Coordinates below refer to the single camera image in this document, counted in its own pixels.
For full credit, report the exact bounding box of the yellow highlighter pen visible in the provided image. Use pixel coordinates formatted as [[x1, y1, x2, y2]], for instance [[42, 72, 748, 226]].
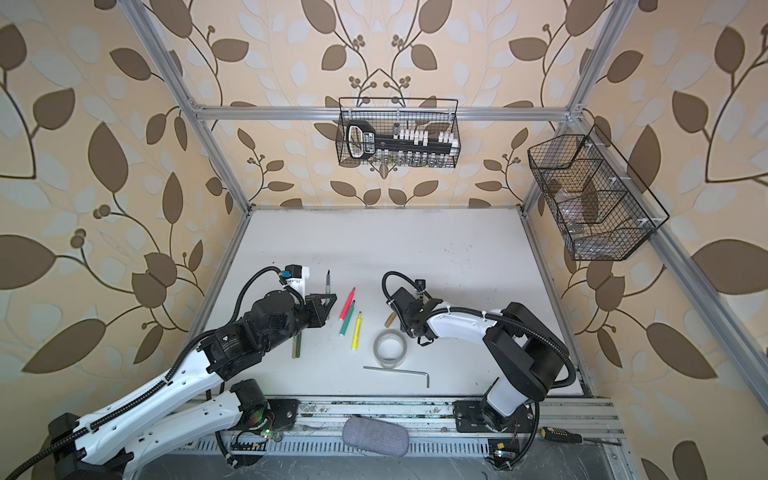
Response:
[[351, 312, 363, 351]]

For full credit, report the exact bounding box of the black socket holder tool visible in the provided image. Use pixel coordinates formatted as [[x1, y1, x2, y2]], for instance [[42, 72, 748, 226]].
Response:
[[336, 120, 461, 163]]

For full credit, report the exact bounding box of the metal hex key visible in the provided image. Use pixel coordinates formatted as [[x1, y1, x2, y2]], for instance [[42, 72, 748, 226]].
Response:
[[362, 366, 430, 389]]

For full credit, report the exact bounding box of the clear tape roll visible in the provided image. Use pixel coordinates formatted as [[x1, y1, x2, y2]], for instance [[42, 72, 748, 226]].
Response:
[[373, 329, 407, 369]]

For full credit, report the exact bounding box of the yellow black screwdriver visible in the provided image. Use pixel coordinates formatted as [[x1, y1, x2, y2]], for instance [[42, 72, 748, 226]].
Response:
[[540, 427, 583, 444]]

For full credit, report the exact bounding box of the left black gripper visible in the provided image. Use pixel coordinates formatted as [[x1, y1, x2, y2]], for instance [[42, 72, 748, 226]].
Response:
[[261, 290, 338, 355]]

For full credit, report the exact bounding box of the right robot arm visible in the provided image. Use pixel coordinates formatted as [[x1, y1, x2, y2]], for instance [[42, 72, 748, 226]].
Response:
[[381, 271, 577, 471]]

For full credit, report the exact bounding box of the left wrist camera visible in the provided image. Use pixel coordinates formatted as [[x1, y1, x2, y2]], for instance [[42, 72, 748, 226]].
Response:
[[281, 264, 310, 296]]

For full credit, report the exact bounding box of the teal highlighter pen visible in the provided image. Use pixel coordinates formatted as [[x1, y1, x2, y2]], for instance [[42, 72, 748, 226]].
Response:
[[339, 300, 356, 337]]

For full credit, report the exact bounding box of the pink highlighter pen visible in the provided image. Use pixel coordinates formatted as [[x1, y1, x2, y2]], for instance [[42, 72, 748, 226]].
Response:
[[339, 288, 356, 322]]

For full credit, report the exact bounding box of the back wire basket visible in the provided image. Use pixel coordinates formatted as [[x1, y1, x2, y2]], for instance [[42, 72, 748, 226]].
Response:
[[335, 95, 462, 169]]

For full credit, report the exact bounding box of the wire basket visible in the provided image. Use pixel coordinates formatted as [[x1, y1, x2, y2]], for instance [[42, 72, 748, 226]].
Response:
[[335, 95, 462, 169], [527, 125, 670, 261]]

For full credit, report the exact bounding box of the right wire basket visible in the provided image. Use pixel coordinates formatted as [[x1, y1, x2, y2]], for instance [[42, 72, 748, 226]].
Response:
[[527, 125, 670, 261]]

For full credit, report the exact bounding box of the grey fabric pouch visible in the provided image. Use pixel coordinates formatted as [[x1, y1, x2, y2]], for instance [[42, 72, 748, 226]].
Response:
[[342, 416, 410, 457]]

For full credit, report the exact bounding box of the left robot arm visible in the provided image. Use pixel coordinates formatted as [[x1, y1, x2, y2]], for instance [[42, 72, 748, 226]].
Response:
[[9, 264, 337, 479]]

